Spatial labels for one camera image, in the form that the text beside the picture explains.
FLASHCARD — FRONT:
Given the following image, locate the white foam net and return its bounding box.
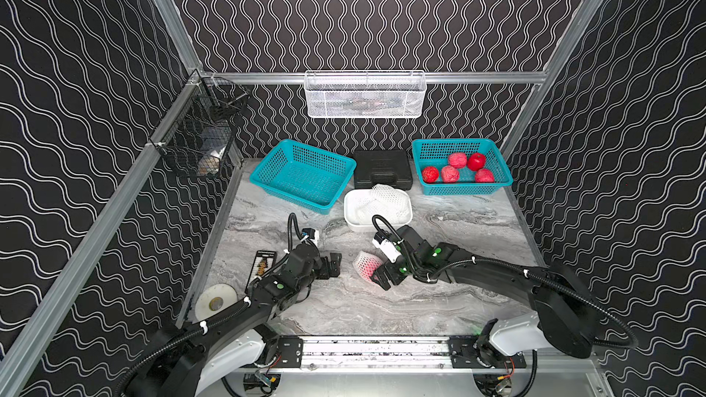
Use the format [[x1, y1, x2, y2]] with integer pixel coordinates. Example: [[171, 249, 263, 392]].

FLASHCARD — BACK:
[[352, 185, 413, 224], [353, 251, 384, 282]]

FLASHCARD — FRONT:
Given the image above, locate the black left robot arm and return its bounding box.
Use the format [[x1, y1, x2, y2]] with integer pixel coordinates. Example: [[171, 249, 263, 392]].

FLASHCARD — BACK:
[[115, 240, 342, 396]]

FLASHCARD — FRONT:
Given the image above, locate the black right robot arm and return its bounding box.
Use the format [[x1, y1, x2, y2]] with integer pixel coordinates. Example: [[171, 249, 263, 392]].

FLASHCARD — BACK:
[[370, 226, 599, 358]]

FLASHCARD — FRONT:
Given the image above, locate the white plastic tub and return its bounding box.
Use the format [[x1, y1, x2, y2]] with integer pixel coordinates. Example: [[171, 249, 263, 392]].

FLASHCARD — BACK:
[[344, 185, 413, 233]]

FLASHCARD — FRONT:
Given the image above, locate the teal basket left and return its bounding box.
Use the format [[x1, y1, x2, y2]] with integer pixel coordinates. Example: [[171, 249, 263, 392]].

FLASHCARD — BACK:
[[250, 140, 357, 215]]

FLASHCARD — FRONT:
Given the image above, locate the teal basket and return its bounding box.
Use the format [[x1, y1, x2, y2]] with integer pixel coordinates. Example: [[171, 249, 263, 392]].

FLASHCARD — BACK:
[[412, 139, 513, 196], [250, 140, 357, 215]]

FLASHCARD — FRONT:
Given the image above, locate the white tape roll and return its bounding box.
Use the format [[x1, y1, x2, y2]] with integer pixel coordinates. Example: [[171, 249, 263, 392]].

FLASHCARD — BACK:
[[194, 284, 238, 321]]

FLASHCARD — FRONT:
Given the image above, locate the black plastic tool case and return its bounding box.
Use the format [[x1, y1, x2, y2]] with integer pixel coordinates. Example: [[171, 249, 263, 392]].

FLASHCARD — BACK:
[[353, 150, 414, 191]]

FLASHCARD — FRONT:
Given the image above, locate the teal basket right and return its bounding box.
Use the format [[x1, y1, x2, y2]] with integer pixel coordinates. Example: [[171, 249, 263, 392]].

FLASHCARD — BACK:
[[412, 139, 513, 196]]

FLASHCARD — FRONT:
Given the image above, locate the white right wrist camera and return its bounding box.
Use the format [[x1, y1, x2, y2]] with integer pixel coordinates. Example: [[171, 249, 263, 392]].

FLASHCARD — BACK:
[[372, 235, 402, 263]]

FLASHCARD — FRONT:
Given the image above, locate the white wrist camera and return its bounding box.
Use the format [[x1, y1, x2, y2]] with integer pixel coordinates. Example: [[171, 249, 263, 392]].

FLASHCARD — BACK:
[[372, 235, 402, 263], [300, 227, 320, 246]]

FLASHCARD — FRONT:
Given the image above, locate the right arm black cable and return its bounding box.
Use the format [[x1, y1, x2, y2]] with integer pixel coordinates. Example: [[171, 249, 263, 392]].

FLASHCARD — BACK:
[[371, 213, 640, 349]]

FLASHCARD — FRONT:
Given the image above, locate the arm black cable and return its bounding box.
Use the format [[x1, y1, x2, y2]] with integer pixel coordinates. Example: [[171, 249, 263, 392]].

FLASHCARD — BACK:
[[371, 213, 640, 349], [113, 212, 310, 397]]

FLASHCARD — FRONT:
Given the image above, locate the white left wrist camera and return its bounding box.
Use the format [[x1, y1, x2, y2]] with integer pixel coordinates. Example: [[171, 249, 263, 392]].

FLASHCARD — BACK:
[[300, 227, 320, 246]]

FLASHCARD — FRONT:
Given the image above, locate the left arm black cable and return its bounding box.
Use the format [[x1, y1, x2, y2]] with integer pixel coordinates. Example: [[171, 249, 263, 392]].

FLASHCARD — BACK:
[[113, 212, 310, 397]]

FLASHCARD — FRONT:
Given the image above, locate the metal base rail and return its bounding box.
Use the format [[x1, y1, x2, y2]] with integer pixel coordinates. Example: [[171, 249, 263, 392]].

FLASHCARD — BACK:
[[242, 336, 613, 396]]

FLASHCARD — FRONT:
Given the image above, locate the black wire wall basket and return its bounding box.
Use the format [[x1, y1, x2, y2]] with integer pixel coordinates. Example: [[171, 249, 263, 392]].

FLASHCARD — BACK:
[[153, 70, 253, 180]]

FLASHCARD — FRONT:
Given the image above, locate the clear wall basket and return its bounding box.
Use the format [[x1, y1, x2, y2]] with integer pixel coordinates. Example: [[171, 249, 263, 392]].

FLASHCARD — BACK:
[[303, 70, 428, 119]]

